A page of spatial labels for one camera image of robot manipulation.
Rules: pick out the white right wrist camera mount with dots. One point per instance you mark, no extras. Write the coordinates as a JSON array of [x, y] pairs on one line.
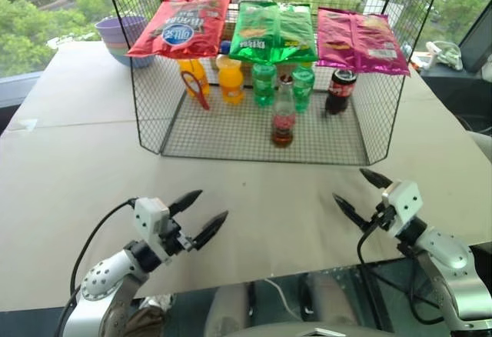
[[405, 200]]

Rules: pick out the red chips bag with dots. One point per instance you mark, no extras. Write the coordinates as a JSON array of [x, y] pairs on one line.
[[180, 29]]

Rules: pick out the orange soda bottle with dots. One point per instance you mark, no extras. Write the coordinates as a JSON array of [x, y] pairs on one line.
[[230, 83], [200, 77]]

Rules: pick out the dark side table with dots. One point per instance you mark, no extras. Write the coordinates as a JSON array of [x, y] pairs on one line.
[[457, 91]]

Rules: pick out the blue bowl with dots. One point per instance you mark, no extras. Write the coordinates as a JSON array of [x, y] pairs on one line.
[[132, 61]]

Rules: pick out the white plastic tool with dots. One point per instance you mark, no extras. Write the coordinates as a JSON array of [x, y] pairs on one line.
[[444, 54]]

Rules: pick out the purple bowl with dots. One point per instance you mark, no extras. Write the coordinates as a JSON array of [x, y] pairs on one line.
[[119, 29]]

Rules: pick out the clear glass soda bottle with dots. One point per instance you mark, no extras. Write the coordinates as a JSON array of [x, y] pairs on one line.
[[284, 121]]

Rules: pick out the grey rounded shape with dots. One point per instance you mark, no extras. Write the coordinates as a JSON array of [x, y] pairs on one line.
[[227, 310]]

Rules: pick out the green chips bag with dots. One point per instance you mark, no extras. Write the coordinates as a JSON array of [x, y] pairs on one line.
[[269, 33]]

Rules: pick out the white tape piece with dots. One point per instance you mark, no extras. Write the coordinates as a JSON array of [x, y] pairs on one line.
[[27, 124]]

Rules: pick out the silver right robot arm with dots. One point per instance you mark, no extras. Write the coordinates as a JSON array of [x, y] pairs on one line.
[[449, 260]]

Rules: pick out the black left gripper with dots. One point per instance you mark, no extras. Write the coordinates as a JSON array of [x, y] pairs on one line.
[[175, 237]]

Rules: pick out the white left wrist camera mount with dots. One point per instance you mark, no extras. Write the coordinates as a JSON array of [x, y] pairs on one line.
[[148, 214]]

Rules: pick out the green soda bottle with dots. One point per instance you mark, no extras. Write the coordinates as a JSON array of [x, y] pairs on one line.
[[304, 89], [264, 85]]

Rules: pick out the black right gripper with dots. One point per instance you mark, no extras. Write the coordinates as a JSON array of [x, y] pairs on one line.
[[385, 217]]

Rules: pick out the magenta chips bag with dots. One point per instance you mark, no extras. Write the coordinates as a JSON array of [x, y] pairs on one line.
[[357, 42]]

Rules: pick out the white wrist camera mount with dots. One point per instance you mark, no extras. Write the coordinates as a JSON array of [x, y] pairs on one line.
[[405, 200], [148, 214]]

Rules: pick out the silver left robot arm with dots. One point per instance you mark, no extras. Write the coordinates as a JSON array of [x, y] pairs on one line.
[[104, 275]]

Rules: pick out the dark cola plastic bottle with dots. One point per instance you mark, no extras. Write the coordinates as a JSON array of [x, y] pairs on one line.
[[338, 91]]

